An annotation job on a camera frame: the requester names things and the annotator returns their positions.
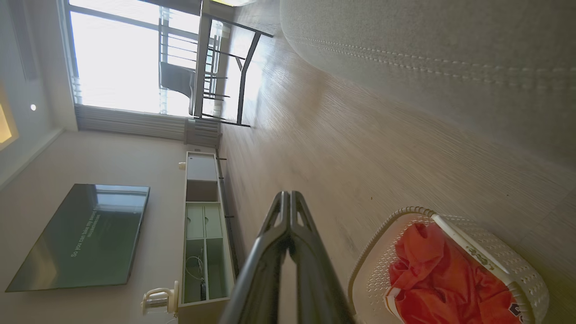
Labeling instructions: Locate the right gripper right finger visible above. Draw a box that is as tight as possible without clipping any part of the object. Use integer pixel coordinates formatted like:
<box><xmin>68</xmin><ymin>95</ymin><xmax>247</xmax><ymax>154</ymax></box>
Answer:
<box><xmin>290</xmin><ymin>191</ymin><xmax>357</xmax><ymax>324</ymax></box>

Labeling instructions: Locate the grey pleated curtain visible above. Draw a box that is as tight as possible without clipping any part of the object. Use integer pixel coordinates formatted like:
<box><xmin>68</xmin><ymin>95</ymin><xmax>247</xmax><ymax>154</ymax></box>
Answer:
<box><xmin>73</xmin><ymin>104</ymin><xmax>222</xmax><ymax>148</ymax></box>

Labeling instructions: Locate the grey fabric sofa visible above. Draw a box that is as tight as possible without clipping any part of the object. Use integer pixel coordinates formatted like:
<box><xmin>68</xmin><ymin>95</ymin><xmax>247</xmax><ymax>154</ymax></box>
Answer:
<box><xmin>280</xmin><ymin>0</ymin><xmax>576</xmax><ymax>171</ymax></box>

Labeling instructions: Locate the large bright window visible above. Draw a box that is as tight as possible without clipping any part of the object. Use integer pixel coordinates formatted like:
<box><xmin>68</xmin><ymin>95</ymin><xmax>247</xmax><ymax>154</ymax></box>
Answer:
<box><xmin>63</xmin><ymin>0</ymin><xmax>225</xmax><ymax>117</ymax></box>

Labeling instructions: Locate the wall mounted flat television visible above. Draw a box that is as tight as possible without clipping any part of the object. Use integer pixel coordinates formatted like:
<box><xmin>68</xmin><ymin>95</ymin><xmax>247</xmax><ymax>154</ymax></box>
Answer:
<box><xmin>5</xmin><ymin>183</ymin><xmax>151</xmax><ymax>293</ymax></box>

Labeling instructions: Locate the white woven plastic laundry basket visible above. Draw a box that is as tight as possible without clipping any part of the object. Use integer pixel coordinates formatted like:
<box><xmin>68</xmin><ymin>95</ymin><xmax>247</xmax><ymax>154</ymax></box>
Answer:
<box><xmin>347</xmin><ymin>206</ymin><xmax>550</xmax><ymax>324</ymax></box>

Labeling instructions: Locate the white countertop appliance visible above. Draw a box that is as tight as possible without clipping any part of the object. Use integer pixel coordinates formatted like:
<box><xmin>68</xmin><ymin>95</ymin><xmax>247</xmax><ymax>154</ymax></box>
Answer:
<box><xmin>140</xmin><ymin>281</ymin><xmax>180</xmax><ymax>316</ymax></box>

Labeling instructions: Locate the grey chair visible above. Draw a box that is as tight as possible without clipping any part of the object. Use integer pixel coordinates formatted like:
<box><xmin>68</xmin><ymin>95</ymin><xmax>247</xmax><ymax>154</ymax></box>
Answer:
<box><xmin>158</xmin><ymin>61</ymin><xmax>197</xmax><ymax>117</ymax></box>

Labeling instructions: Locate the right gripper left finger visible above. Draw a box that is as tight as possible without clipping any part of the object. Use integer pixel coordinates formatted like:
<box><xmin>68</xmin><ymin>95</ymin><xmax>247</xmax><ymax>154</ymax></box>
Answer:
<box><xmin>220</xmin><ymin>191</ymin><xmax>290</xmax><ymax>324</ymax></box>

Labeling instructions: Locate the black frame table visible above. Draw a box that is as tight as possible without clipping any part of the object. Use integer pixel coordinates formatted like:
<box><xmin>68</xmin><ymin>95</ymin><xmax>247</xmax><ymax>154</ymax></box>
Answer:
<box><xmin>193</xmin><ymin>0</ymin><xmax>274</xmax><ymax>128</ymax></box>

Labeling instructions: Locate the white garment with red stripes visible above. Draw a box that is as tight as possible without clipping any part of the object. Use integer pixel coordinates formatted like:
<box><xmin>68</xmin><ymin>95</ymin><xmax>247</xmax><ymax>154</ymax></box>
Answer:
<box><xmin>383</xmin><ymin>288</ymin><xmax>403</xmax><ymax>321</ymax></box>

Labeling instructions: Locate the white television cabinet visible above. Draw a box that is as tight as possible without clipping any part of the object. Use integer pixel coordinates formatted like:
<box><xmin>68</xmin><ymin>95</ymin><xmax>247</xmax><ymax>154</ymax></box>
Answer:
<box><xmin>177</xmin><ymin>151</ymin><xmax>237</xmax><ymax>324</ymax></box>

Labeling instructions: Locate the thin cable inside cabinet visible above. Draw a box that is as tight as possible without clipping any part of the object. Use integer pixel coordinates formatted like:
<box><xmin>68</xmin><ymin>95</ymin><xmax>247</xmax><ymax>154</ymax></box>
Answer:
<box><xmin>186</xmin><ymin>256</ymin><xmax>206</xmax><ymax>283</ymax></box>

